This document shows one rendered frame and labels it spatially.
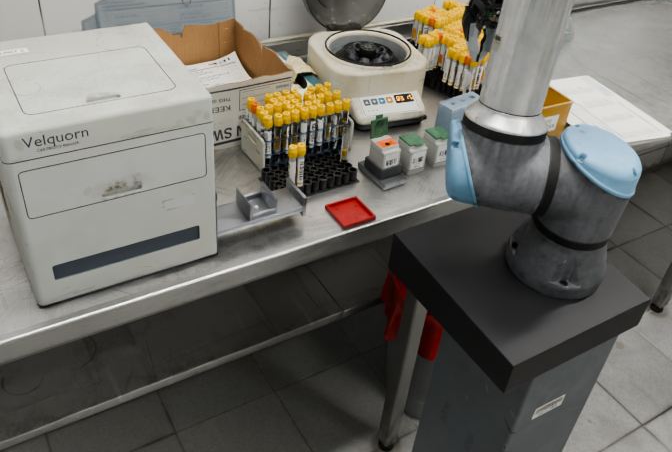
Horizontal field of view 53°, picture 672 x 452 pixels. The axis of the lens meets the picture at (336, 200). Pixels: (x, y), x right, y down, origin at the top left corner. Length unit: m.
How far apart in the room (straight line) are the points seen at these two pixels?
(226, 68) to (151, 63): 0.54
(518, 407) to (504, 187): 0.38
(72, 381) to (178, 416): 0.36
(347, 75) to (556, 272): 0.66
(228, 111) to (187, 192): 0.36
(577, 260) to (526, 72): 0.30
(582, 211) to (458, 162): 0.18
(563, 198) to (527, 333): 0.20
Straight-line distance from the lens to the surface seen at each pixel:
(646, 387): 2.37
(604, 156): 0.97
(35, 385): 1.80
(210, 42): 1.60
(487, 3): 1.39
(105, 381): 1.77
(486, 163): 0.93
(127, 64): 1.05
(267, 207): 1.17
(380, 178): 1.31
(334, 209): 1.24
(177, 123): 0.96
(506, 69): 0.91
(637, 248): 2.91
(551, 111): 1.52
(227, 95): 1.33
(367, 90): 1.50
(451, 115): 1.41
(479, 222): 1.15
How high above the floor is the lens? 1.63
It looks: 36 degrees down
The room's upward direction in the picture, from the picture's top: 6 degrees clockwise
